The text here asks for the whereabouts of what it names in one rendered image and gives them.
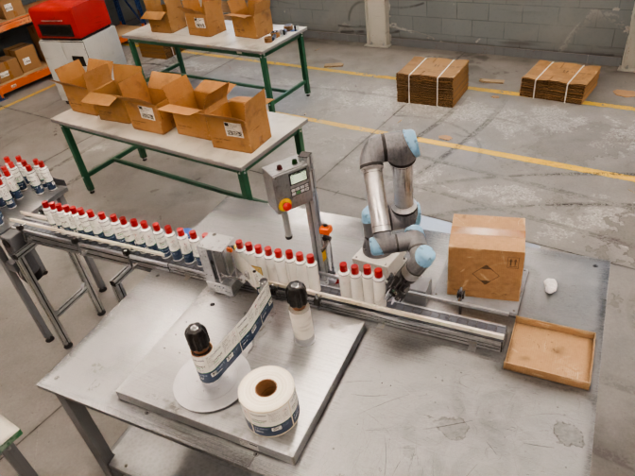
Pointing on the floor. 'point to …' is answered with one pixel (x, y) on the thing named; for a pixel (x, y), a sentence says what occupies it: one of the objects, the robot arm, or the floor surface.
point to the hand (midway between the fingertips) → (388, 297)
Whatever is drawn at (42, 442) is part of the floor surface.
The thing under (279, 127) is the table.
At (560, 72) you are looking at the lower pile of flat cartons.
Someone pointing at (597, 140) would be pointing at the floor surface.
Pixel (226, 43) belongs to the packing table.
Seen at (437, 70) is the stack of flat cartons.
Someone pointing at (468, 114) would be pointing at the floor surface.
